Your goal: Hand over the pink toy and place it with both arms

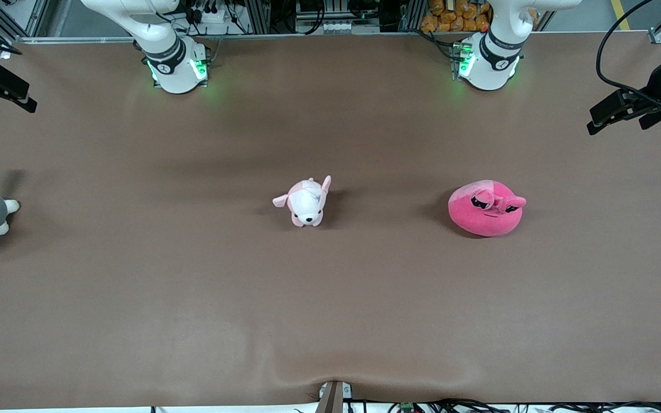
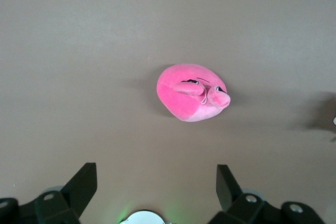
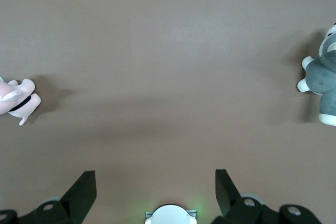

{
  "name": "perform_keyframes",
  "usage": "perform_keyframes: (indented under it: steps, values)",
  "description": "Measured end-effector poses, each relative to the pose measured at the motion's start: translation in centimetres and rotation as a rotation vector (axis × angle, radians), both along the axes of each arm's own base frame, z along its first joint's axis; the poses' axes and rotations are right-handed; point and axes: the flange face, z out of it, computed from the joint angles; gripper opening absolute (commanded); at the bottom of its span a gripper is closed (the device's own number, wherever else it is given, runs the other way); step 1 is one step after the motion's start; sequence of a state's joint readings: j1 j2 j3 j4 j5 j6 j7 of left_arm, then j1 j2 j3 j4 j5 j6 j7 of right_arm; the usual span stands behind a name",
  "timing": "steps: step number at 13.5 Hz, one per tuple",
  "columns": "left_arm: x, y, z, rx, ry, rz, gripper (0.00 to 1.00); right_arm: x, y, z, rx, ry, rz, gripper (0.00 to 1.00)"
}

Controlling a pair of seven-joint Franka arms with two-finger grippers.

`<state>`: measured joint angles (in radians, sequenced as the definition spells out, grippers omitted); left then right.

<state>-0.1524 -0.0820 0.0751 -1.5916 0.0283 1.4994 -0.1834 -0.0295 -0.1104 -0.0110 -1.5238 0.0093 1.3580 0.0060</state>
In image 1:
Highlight hot pink round plush toy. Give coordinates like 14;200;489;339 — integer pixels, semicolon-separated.
448;180;527;238

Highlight orange snack packets pile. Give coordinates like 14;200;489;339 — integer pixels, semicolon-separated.
420;0;493;33

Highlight pale pink white plush dog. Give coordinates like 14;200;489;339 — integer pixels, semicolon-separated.
273;176;332;228

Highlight brown table cloth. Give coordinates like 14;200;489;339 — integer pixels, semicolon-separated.
0;32;661;410

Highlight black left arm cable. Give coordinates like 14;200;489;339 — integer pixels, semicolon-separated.
596;0;661;111

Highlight metal table clamp bracket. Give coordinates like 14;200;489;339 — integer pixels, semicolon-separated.
316;380;353;413

